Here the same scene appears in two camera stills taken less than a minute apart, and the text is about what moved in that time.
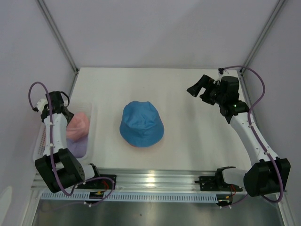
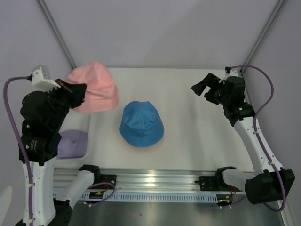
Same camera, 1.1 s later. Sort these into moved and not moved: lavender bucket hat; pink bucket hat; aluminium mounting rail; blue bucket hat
Moved: pink bucket hat
Not moved: blue bucket hat; lavender bucket hat; aluminium mounting rail
